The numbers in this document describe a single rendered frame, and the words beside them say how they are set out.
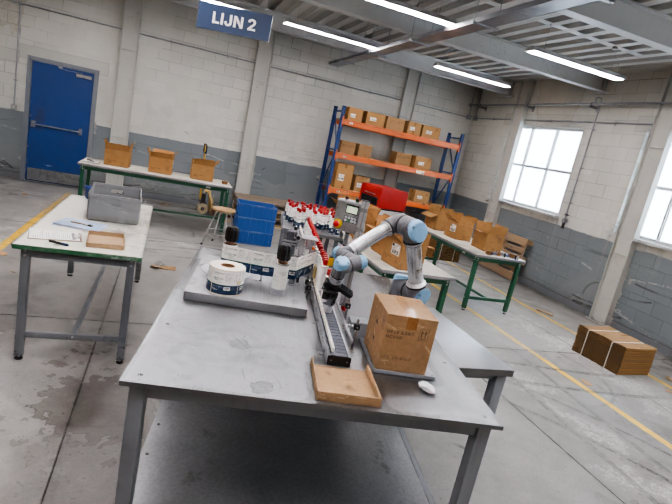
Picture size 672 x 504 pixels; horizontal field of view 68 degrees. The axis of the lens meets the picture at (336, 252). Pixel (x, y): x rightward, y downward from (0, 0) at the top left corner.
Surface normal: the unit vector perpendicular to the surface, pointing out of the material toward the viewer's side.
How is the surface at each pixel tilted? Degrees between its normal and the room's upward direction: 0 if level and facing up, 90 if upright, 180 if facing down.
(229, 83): 90
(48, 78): 90
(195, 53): 90
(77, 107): 90
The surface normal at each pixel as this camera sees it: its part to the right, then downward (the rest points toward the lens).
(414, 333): 0.12, 0.24
